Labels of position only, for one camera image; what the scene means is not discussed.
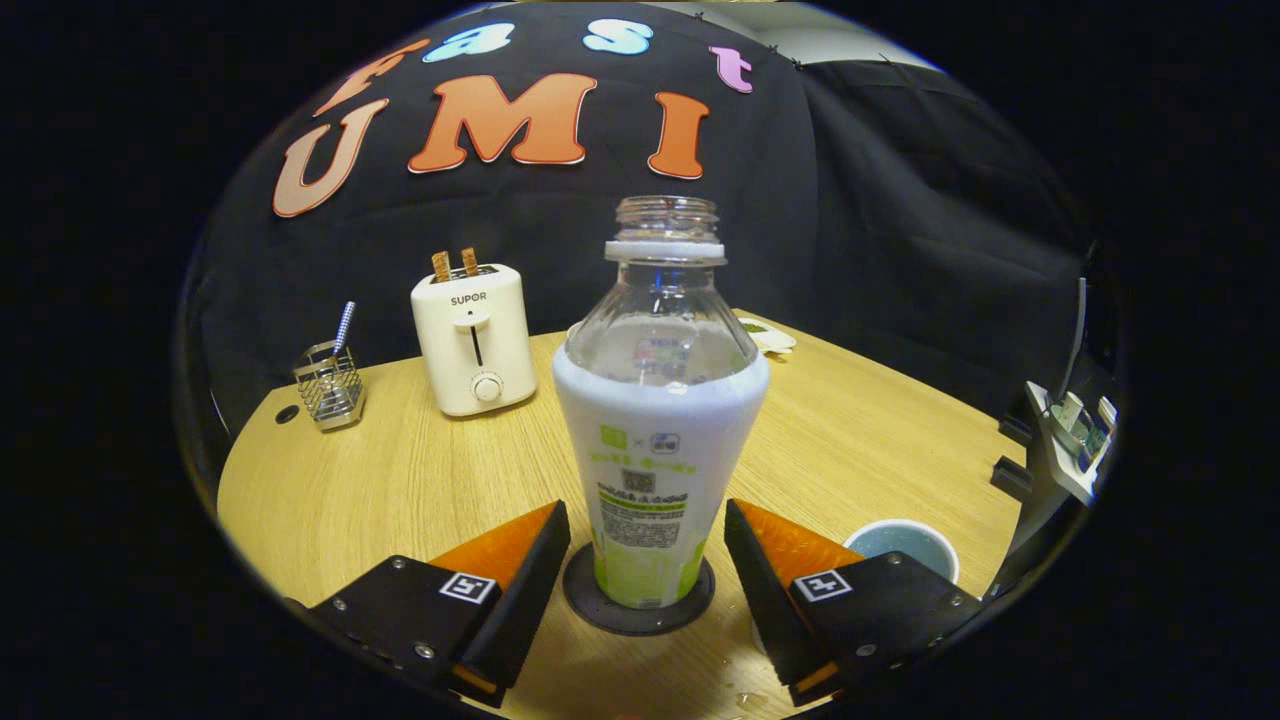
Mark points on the brown toast slice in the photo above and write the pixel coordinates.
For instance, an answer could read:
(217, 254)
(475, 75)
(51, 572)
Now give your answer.
(470, 262)
(441, 267)

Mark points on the white cup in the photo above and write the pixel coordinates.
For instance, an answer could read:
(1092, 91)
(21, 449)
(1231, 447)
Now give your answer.
(900, 540)

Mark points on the white divided dish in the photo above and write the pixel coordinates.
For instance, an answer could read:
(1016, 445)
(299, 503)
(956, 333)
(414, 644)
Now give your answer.
(770, 338)

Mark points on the wooden table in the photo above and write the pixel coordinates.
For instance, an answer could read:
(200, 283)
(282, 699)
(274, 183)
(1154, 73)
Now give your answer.
(400, 490)

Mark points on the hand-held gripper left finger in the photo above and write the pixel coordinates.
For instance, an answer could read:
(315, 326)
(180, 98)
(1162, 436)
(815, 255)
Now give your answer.
(530, 600)

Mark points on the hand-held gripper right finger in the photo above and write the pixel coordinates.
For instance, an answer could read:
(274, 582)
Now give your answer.
(765, 600)

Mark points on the black backdrop cloth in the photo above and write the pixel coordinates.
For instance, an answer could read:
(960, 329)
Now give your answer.
(900, 220)

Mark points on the white toaster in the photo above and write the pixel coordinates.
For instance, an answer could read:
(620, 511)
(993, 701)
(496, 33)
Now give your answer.
(470, 340)

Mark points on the striped straw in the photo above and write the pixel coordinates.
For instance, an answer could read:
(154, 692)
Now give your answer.
(345, 325)

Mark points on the white rack with items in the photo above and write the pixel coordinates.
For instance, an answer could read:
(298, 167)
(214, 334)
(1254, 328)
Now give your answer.
(1065, 450)

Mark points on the dark round coaster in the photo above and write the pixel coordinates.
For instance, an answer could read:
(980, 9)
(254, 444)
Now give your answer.
(640, 620)

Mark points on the clear bottle with white label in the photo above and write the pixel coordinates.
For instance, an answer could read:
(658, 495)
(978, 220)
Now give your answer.
(655, 430)

